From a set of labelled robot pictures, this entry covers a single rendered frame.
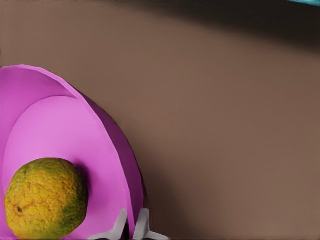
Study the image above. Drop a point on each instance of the yellow-green orange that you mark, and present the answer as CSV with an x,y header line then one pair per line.
x,y
45,197

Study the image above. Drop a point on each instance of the pink plate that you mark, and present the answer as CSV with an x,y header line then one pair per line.
x,y
62,130

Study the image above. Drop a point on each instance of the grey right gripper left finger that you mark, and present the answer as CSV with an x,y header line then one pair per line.
x,y
119,228

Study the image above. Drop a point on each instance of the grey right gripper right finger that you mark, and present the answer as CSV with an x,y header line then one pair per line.
x,y
142,225

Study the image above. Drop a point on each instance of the teal tray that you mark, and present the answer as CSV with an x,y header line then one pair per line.
x,y
306,1

